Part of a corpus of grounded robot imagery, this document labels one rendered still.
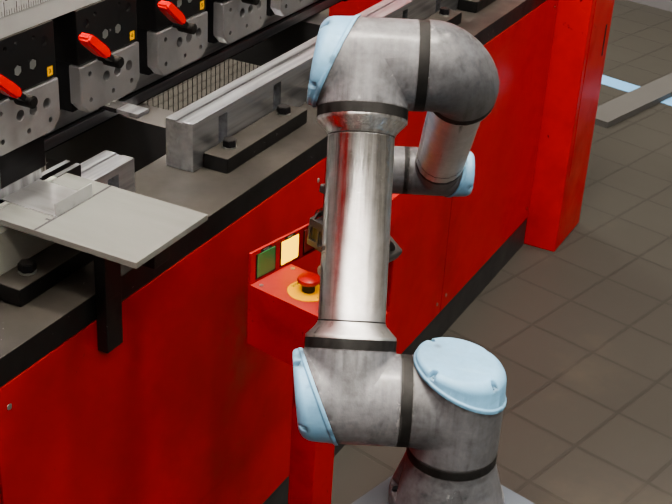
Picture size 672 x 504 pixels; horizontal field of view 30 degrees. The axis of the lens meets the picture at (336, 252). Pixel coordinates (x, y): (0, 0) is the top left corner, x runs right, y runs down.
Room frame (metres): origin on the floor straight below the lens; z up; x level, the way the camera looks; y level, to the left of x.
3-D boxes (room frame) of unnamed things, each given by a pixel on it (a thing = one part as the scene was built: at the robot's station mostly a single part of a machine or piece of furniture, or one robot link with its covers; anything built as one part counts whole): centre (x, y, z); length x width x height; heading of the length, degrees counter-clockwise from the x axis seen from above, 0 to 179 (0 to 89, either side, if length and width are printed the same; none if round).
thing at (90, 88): (1.85, 0.40, 1.18); 0.15 x 0.09 x 0.17; 154
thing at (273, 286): (1.87, 0.02, 0.75); 0.20 x 0.16 x 0.18; 143
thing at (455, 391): (1.29, -0.16, 0.94); 0.13 x 0.12 x 0.14; 91
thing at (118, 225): (1.63, 0.35, 1.00); 0.26 x 0.18 x 0.01; 64
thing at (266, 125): (2.21, 0.16, 0.89); 0.30 x 0.05 x 0.03; 154
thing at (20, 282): (1.71, 0.41, 0.89); 0.30 x 0.05 x 0.03; 154
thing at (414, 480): (1.29, -0.16, 0.82); 0.15 x 0.15 x 0.10
